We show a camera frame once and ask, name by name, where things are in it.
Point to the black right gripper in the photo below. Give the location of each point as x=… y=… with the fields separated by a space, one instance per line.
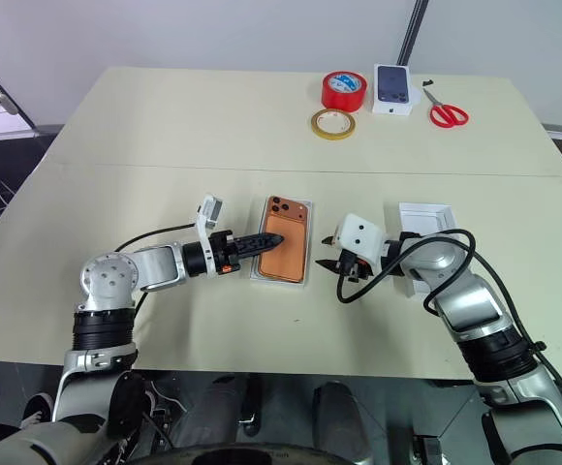
x=356 y=269

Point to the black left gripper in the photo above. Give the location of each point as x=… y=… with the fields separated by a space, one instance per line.
x=224 y=252

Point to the orange phone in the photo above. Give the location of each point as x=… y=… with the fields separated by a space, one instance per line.
x=283 y=264

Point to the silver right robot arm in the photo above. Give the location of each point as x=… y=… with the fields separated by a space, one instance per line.
x=475 y=295

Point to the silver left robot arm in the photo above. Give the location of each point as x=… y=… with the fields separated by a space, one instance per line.
x=155 y=265

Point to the dark curved robot base rim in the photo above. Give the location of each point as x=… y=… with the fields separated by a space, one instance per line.
x=271 y=455

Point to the white phone box base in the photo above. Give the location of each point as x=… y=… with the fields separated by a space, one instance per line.
x=310 y=242

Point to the white phone box lid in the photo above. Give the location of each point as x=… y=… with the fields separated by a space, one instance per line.
x=421 y=218

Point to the white box with purple phone print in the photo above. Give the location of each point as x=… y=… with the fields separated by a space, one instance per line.
x=392 y=84

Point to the yellow tape roll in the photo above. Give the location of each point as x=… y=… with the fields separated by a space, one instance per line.
x=316 y=128

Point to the red tape roll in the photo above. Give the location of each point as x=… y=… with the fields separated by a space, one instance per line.
x=344 y=99

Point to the black metal pole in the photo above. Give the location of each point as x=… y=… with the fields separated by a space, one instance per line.
x=409 y=34

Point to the black and white sneaker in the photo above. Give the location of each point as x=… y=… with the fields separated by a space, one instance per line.
x=36 y=409

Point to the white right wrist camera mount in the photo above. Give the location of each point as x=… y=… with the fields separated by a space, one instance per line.
x=361 y=236

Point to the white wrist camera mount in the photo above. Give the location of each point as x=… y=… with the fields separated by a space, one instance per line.
x=361 y=236
x=210 y=211

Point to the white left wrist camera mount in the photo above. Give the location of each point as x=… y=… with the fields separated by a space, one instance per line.
x=210 y=211

